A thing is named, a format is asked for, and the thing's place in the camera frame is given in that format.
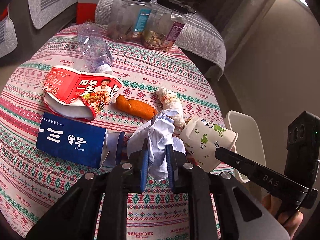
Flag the white blue paper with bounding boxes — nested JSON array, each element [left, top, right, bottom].
[[126, 109, 187, 181]]

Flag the clear plastic water bottle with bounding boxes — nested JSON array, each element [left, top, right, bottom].
[[78, 22, 113, 75]]

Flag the white plastic trash bin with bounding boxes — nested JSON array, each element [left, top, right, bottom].
[[224, 111, 266, 183]]

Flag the person right hand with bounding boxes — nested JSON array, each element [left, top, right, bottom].
[[261, 194, 304, 239]]

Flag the white floral paper cup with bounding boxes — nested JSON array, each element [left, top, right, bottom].
[[179, 116, 239, 172]]

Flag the dark blue carton box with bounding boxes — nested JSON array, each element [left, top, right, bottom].
[[36, 113, 125, 168]]

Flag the white rolled tissue wad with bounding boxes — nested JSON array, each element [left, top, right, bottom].
[[155, 87, 186, 128]]

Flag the patterned handmade tablecloth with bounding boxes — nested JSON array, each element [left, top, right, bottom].
[[0, 23, 235, 240]]

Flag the red instant noodle cup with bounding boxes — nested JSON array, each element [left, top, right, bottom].
[[43, 66, 123, 121]]

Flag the grey quilted sofa seat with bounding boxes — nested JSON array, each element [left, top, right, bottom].
[[94, 0, 226, 81]]

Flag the clear jar purple label nuts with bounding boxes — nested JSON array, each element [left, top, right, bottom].
[[142, 0, 188, 52]]

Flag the clear jar teal label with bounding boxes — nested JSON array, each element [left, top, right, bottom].
[[107, 0, 152, 42]]

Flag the red box beside sofa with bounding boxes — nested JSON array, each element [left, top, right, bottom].
[[76, 3, 97, 24]]

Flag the grey curtain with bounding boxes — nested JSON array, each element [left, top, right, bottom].
[[213, 0, 276, 66]]

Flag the grey striped sofa cover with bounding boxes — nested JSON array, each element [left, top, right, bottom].
[[1, 0, 78, 59]]

